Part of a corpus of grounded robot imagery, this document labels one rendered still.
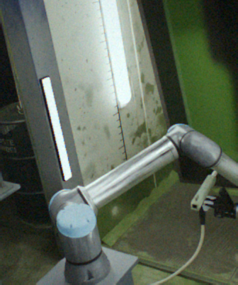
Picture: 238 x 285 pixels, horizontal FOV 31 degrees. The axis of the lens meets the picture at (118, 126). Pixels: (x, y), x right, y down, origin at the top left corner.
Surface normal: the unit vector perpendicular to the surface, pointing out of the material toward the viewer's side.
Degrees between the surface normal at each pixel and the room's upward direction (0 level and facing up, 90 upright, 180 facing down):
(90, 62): 90
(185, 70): 102
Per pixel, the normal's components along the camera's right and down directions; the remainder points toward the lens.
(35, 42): 0.81, 0.07
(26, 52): -0.55, 0.37
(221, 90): -0.44, 0.55
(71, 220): -0.14, -0.90
